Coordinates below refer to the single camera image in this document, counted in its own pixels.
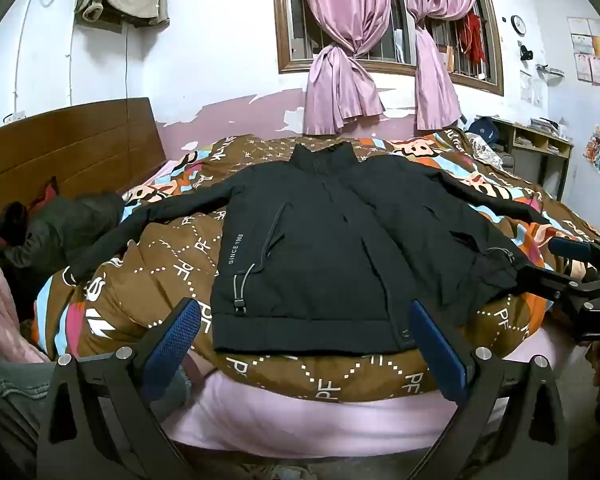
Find wooden desk shelf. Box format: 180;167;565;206
484;117;576;202

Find black jacket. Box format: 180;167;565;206
67;142;552;356

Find wooden headboard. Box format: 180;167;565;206
0;97;169;224

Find cartoon wall sticker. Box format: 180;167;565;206
584;126;600;173

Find brown printed blanket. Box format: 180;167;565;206
34;127;600;404

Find blue cap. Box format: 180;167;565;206
465;115;501;149

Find black wall cable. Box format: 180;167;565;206
40;0;131;131

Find pink bed sheet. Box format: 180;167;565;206
159;305;583;457

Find pink curtain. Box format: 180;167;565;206
402;0;482;131
294;0;412;136

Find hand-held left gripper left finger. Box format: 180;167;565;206
36;298;203;480

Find person's grey jeans leg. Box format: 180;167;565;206
0;357;194;480

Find stack of papers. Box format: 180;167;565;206
529;116;572;142

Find group of wall certificates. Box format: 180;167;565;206
567;16;600;87

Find dark grey clothes pile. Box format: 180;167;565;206
0;191;127;322

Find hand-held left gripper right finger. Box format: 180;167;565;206
409;300;569;480

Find wooden window frame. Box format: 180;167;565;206
271;0;505;97

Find pink fluffy cloth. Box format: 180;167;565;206
0;220;49;364

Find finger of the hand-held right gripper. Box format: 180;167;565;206
514;263;583;307
549;236;600;264

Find red hanging clothes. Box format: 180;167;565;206
457;9;487;63

